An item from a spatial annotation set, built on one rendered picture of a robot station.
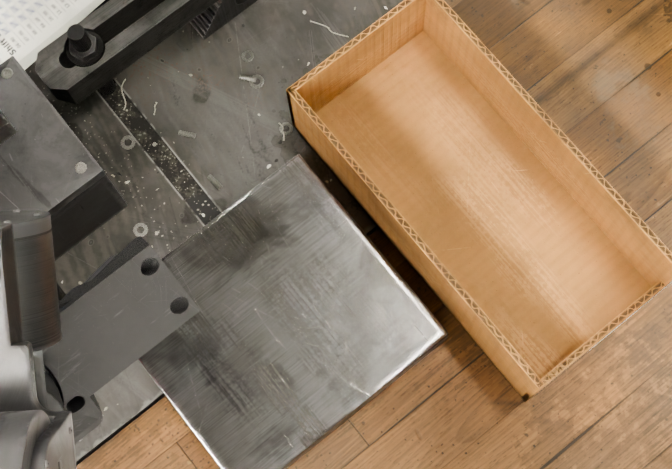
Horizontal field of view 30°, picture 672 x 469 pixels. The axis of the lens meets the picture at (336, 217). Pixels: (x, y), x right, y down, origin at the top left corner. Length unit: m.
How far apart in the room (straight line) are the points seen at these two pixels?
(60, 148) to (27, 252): 0.26
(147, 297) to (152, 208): 0.25
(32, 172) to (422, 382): 0.29
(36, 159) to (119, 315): 0.21
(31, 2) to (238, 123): 0.16
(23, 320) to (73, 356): 0.07
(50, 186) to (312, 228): 0.17
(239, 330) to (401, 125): 0.18
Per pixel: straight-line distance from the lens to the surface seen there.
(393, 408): 0.84
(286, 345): 0.83
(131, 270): 0.63
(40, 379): 0.57
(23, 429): 0.51
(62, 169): 0.81
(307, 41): 0.91
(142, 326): 0.63
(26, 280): 0.56
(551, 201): 0.87
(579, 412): 0.85
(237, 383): 0.83
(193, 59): 0.91
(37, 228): 0.57
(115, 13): 0.85
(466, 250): 0.86
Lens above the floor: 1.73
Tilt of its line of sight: 75 degrees down
